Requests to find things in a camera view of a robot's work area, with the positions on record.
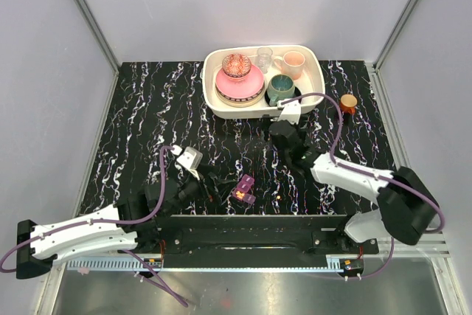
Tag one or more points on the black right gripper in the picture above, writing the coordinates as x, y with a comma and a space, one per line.
301, 137

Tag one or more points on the red patterned glass bowl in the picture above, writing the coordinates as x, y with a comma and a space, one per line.
236, 65

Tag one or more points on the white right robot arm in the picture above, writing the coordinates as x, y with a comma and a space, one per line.
405, 205

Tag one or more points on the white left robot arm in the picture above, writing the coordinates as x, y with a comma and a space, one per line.
128, 224

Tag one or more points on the pink plate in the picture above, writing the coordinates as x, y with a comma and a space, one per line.
248, 86

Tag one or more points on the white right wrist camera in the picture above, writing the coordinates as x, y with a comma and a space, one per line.
290, 112

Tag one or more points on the beige striped plate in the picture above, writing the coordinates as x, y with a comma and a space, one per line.
242, 102

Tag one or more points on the pink weekly pill organizer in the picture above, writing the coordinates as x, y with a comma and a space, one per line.
242, 192

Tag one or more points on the teal ceramic mug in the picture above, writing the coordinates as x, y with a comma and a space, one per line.
280, 87

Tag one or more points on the pink ceramic mug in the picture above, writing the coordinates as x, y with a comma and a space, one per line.
291, 64

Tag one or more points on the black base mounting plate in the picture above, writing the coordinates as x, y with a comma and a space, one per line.
319, 234

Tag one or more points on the aluminium frame rail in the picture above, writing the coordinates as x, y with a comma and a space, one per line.
96, 31

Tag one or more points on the black saucer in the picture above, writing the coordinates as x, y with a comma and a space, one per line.
296, 96

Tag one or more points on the orange jar wooden lid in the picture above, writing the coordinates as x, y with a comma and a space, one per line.
348, 103

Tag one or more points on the clear drinking glass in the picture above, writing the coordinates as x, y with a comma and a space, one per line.
264, 58

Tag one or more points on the white slotted cable duct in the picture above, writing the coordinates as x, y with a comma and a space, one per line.
323, 264

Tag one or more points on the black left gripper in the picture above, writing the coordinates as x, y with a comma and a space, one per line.
223, 189

